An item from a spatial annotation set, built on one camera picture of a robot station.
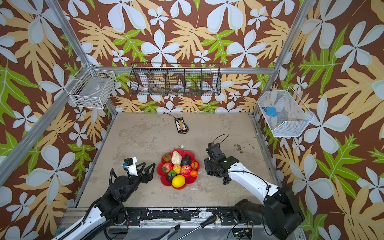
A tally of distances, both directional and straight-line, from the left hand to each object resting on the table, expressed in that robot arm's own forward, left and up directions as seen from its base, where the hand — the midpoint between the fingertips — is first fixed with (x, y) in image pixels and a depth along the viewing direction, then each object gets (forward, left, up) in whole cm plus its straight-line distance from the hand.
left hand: (149, 162), depth 78 cm
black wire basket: (+52, -12, +17) cm, 56 cm away
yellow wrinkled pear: (+1, -14, -9) cm, 17 cm away
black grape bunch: (-5, -43, -13) cm, 45 cm away
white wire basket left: (+37, +36, +20) cm, 55 cm away
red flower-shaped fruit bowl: (-4, -6, -11) cm, 14 cm away
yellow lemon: (-7, -15, -7) cm, 18 cm away
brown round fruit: (+7, -8, -7) cm, 13 cm away
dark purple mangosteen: (-5, -10, -9) cm, 15 cm away
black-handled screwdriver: (-25, -31, -12) cm, 42 cm away
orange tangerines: (-3, -24, -7) cm, 25 cm away
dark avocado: (+5, -19, -8) cm, 22 cm away
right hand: (+3, -31, -7) cm, 32 cm away
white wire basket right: (+24, -76, +13) cm, 81 cm away
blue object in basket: (+27, -69, +12) cm, 75 cm away
